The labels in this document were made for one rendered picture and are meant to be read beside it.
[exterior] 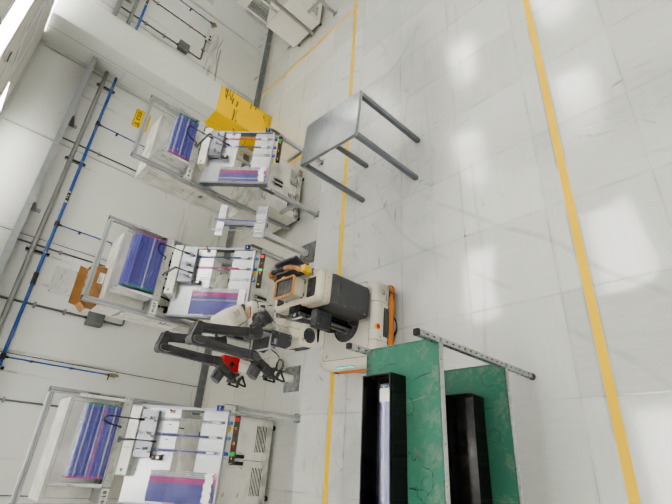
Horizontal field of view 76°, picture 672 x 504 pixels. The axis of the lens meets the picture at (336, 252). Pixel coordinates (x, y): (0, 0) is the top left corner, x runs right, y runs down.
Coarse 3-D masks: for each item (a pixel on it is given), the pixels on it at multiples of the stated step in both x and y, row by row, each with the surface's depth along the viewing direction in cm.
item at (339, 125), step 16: (352, 96) 362; (368, 96) 362; (336, 112) 373; (352, 112) 353; (384, 112) 373; (320, 128) 384; (336, 128) 363; (352, 128) 344; (400, 128) 388; (304, 144) 396; (320, 144) 374; (336, 144) 354; (368, 144) 349; (304, 160) 385; (320, 176) 400; (416, 176) 385; (352, 192) 423
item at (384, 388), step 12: (384, 384) 204; (384, 396) 202; (384, 408) 199; (384, 420) 197; (384, 432) 194; (384, 444) 192; (384, 456) 190; (384, 468) 188; (384, 480) 186; (384, 492) 184
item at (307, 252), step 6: (246, 228) 426; (252, 228) 429; (270, 234) 443; (270, 240) 446; (276, 240) 446; (282, 240) 452; (282, 246) 457; (288, 246) 455; (294, 246) 461; (306, 246) 481; (312, 246) 472; (300, 252) 466; (306, 252) 470; (312, 252) 468; (300, 258) 481; (306, 258) 472; (312, 258) 464
